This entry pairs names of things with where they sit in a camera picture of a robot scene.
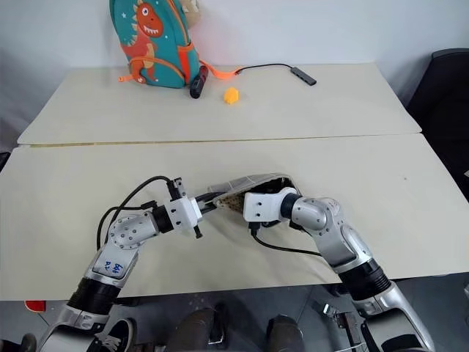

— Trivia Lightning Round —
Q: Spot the grey plaid pouch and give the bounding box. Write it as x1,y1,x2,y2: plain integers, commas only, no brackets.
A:
207,172,302,221

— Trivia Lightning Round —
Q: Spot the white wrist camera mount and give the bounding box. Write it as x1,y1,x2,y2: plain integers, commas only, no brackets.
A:
163,197,202,232
243,188,297,224

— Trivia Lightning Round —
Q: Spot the metal bracket with clip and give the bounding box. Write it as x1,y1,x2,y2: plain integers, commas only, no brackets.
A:
311,299,368,348

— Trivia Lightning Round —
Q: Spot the small yellow toy block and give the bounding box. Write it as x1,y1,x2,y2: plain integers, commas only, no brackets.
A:
223,87,241,106

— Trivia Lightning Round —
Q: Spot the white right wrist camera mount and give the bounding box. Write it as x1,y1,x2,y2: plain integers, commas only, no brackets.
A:
243,188,297,224

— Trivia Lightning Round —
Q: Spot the beige plush item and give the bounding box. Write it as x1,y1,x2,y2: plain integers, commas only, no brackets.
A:
182,0,202,22

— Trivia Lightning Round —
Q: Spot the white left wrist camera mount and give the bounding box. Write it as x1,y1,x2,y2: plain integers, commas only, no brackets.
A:
163,197,202,232

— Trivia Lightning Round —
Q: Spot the teal dinosaur backpack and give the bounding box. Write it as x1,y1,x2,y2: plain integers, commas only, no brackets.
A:
108,0,243,89

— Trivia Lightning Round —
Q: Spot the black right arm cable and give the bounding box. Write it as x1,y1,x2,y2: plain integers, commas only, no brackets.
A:
248,221,324,257

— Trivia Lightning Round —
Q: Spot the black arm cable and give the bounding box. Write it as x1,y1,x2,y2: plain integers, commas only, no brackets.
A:
248,221,324,257
95,175,173,254

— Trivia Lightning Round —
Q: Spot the black chair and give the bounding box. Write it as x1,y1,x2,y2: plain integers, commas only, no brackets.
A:
405,47,469,203

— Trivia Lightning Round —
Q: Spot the small dark rounded shape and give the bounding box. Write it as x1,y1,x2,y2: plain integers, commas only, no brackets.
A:
19,332,38,352

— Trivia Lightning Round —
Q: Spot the dark brown rounded shape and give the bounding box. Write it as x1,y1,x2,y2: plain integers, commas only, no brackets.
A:
166,306,221,352
265,315,306,352

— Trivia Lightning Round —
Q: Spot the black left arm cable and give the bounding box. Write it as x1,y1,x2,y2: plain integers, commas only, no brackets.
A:
95,175,173,254

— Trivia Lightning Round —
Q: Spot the black usb hub with cable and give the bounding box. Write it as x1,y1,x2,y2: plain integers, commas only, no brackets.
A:
234,63,318,87

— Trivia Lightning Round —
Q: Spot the black white sneaker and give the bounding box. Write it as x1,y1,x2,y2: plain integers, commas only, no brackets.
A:
95,318,135,352

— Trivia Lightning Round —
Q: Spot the red flat item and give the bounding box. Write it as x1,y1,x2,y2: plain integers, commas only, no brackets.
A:
24,299,47,314

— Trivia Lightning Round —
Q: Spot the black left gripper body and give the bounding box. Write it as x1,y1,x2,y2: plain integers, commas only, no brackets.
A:
166,177,204,241

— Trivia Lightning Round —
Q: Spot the black red marker pen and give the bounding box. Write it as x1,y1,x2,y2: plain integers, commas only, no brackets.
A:
188,65,210,100

